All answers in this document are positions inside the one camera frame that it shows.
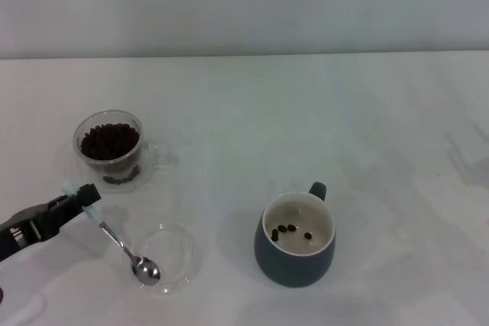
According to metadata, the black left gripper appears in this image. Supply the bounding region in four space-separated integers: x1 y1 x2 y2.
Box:
0 183 102 263

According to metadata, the blue-handled metal spoon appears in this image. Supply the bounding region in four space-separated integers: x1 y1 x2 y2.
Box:
60 179 162 287

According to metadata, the dark green ceramic mug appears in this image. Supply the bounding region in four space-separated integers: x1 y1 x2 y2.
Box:
254 181 338 289

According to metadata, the coffee beans heap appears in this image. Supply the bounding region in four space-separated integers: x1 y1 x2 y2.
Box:
79 122 141 186

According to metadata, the double-walled glass cup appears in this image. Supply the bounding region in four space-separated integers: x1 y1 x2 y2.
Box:
73 110 180 194

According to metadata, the clear glass saucer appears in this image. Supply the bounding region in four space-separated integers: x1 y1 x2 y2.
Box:
131 223 202 296

